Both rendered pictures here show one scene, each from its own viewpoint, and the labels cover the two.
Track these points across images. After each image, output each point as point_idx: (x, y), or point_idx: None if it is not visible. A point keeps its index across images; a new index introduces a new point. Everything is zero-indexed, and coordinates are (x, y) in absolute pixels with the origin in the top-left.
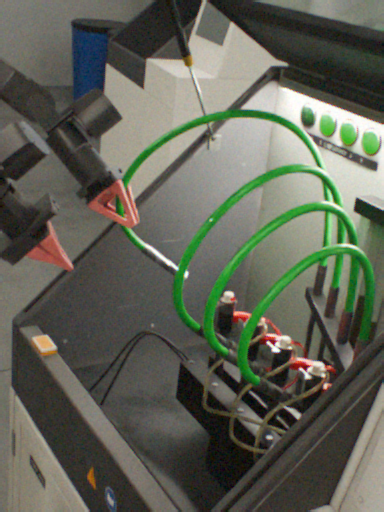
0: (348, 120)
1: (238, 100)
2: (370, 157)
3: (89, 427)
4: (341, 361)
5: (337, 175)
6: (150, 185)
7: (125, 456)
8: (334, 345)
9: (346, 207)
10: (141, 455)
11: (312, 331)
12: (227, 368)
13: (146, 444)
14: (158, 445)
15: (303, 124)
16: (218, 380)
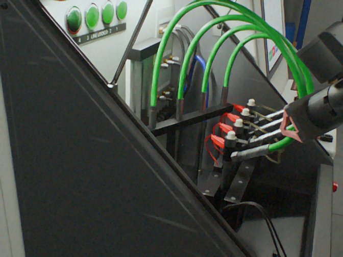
0: (107, 2)
1: (66, 37)
2: (121, 22)
3: (332, 220)
4: (220, 109)
5: (104, 54)
6: (173, 168)
7: (324, 197)
8: (207, 112)
9: (114, 72)
10: (269, 252)
11: None
12: (217, 185)
13: (258, 255)
14: (252, 250)
15: (75, 30)
16: (234, 183)
